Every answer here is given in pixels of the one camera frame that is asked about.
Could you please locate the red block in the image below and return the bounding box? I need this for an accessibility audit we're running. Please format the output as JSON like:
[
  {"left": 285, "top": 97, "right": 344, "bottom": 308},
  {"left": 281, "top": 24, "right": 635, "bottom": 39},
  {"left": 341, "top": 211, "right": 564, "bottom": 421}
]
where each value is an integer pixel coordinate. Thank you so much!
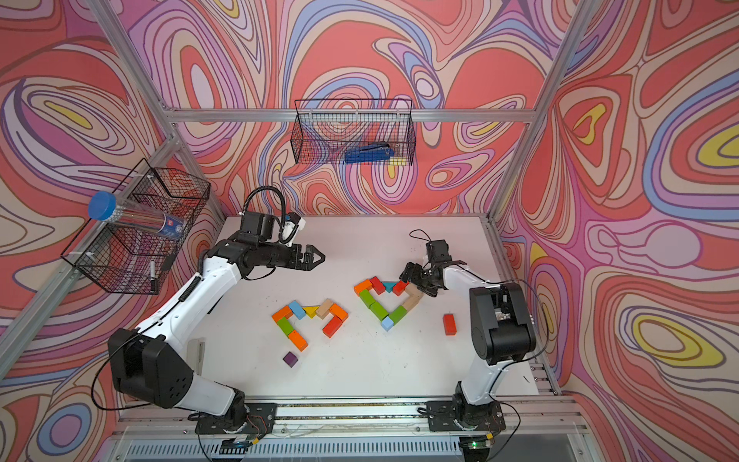
[
  {"left": 392, "top": 281, "right": 407, "bottom": 296},
  {"left": 369, "top": 276, "right": 386, "bottom": 295},
  {"left": 323, "top": 316, "right": 344, "bottom": 338},
  {"left": 443, "top": 314, "right": 457, "bottom": 336}
]

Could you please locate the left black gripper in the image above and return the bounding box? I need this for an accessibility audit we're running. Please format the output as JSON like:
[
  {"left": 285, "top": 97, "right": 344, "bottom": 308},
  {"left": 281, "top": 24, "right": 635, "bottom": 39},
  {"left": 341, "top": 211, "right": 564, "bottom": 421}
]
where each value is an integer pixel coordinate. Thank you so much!
[{"left": 257, "top": 243, "right": 326, "bottom": 271}]

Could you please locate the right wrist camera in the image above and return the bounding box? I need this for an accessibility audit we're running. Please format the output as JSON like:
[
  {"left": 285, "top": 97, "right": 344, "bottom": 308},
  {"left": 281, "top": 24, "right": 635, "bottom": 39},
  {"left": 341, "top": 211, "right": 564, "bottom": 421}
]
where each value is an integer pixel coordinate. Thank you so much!
[{"left": 425, "top": 240, "right": 452, "bottom": 267}]

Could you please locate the left black wire basket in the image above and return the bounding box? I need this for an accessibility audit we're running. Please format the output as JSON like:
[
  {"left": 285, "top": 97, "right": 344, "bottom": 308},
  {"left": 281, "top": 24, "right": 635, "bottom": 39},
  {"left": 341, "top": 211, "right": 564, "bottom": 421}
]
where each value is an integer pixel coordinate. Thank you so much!
[{"left": 61, "top": 160, "right": 211, "bottom": 295}]

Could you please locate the grey stapler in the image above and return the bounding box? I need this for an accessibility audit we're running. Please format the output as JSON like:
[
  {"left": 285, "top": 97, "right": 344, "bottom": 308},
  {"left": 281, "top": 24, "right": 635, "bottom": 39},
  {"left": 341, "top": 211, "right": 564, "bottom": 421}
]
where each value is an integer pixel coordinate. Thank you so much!
[{"left": 186, "top": 338, "right": 206, "bottom": 375}]

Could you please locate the light blue long block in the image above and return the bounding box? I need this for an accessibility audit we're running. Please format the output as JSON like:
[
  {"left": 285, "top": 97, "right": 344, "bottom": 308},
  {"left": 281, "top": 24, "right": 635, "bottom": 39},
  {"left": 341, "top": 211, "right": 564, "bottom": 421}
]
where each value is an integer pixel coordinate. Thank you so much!
[{"left": 288, "top": 301, "right": 307, "bottom": 320}]

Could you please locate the green block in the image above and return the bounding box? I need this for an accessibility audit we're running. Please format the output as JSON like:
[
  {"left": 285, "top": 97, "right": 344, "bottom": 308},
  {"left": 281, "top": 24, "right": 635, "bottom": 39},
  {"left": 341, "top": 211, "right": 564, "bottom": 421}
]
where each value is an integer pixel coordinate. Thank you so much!
[
  {"left": 369, "top": 302, "right": 389, "bottom": 321},
  {"left": 276, "top": 318, "right": 294, "bottom": 337},
  {"left": 389, "top": 305, "right": 408, "bottom": 325},
  {"left": 358, "top": 290, "right": 376, "bottom": 308}
]

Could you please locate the orange block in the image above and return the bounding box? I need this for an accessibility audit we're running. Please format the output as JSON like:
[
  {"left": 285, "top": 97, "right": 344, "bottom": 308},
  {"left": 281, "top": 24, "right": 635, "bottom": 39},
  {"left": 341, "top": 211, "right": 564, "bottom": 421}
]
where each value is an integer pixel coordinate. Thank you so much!
[
  {"left": 273, "top": 306, "right": 294, "bottom": 323},
  {"left": 288, "top": 330, "right": 308, "bottom": 352},
  {"left": 354, "top": 279, "right": 373, "bottom": 296},
  {"left": 329, "top": 303, "right": 348, "bottom": 323}
]

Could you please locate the green block bottom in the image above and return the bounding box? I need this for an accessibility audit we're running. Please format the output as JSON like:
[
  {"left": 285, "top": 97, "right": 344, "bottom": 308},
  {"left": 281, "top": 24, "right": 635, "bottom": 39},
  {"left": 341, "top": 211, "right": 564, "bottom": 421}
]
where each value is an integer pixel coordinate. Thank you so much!
[{"left": 276, "top": 318, "right": 294, "bottom": 337}]

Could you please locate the yellow triangle block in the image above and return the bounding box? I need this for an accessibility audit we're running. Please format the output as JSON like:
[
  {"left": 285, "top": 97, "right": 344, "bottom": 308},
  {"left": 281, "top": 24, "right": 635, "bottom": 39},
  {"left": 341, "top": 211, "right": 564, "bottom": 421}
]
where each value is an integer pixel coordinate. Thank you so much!
[{"left": 303, "top": 306, "right": 319, "bottom": 319}]

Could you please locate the blue black tool in basket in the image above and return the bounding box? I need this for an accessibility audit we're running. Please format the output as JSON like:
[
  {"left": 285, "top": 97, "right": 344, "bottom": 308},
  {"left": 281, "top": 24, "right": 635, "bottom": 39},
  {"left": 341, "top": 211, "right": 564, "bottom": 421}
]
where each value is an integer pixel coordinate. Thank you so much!
[{"left": 344, "top": 142, "right": 396, "bottom": 164}]

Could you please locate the natural wood block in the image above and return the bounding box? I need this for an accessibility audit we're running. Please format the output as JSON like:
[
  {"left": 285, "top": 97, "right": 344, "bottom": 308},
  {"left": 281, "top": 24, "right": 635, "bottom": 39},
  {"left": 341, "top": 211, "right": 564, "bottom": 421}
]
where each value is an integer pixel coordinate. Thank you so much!
[
  {"left": 405, "top": 284, "right": 425, "bottom": 300},
  {"left": 316, "top": 298, "right": 334, "bottom": 320},
  {"left": 401, "top": 296, "right": 423, "bottom": 312}
]

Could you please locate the white marker in basket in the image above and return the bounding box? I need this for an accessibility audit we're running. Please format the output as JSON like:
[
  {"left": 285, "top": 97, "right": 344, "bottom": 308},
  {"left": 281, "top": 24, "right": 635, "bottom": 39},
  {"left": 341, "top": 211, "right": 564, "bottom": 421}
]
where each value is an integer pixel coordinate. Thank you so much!
[{"left": 148, "top": 260, "right": 159, "bottom": 295}]

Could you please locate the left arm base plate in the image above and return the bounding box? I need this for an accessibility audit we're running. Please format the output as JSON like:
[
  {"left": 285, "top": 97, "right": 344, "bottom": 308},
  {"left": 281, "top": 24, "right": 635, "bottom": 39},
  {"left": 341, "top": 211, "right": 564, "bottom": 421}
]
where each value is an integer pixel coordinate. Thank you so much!
[{"left": 196, "top": 402, "right": 278, "bottom": 436}]

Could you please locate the back black wire basket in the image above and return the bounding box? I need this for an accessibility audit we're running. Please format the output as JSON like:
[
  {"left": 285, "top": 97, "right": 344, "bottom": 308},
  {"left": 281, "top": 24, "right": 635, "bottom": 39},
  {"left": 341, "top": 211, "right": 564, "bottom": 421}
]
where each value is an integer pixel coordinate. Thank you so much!
[{"left": 291, "top": 97, "right": 417, "bottom": 167}]

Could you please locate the black wire basket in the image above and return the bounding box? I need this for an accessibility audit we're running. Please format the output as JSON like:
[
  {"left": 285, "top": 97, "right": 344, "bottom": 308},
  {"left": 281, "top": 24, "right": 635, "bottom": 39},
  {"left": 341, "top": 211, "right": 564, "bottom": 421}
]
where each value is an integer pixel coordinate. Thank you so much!
[
  {"left": 61, "top": 160, "right": 211, "bottom": 295},
  {"left": 291, "top": 97, "right": 417, "bottom": 167}
]

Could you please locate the light blue cube block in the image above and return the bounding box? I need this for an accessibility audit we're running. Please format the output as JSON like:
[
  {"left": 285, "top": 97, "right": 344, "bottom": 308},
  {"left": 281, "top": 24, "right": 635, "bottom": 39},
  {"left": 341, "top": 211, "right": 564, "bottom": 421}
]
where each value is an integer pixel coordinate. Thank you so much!
[{"left": 381, "top": 316, "right": 395, "bottom": 331}]

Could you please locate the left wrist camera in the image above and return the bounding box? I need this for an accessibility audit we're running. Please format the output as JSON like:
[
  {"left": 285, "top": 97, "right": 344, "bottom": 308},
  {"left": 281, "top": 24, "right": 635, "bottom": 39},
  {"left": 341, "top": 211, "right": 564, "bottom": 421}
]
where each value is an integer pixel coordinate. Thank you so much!
[{"left": 281, "top": 212, "right": 305, "bottom": 243}]

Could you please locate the purple cube block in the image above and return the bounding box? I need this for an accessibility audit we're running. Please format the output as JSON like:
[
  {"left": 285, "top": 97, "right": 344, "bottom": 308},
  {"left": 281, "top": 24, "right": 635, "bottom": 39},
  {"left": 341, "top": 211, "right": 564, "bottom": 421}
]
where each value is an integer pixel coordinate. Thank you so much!
[{"left": 283, "top": 352, "right": 298, "bottom": 368}]

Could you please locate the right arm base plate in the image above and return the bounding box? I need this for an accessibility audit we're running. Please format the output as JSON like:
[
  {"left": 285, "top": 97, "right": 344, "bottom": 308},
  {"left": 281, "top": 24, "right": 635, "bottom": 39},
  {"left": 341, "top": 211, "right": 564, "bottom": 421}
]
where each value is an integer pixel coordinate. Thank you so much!
[{"left": 423, "top": 400, "right": 506, "bottom": 434}]

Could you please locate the clear bottle blue cap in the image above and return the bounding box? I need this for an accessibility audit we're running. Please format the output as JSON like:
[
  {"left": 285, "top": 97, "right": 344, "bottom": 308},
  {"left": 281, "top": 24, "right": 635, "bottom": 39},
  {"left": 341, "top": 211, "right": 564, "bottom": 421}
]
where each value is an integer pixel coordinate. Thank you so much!
[{"left": 88, "top": 192, "right": 185, "bottom": 240}]

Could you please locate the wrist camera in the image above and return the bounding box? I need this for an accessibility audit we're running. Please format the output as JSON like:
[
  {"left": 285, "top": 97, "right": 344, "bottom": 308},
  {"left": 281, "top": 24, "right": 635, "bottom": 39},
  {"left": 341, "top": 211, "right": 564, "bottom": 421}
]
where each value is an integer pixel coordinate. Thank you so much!
[
  {"left": 281, "top": 212, "right": 305, "bottom": 243},
  {"left": 425, "top": 240, "right": 452, "bottom": 267}
]

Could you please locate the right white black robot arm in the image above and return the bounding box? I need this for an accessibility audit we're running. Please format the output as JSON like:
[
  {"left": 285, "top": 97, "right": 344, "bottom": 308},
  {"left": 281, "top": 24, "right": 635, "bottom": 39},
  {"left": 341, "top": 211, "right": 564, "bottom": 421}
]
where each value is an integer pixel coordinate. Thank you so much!
[{"left": 400, "top": 261, "right": 537, "bottom": 433}]

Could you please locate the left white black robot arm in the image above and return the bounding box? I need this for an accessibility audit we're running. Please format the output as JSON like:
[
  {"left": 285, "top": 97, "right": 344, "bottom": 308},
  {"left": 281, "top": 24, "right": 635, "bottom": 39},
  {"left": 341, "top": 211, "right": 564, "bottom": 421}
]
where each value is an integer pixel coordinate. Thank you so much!
[{"left": 108, "top": 187, "right": 325, "bottom": 432}]

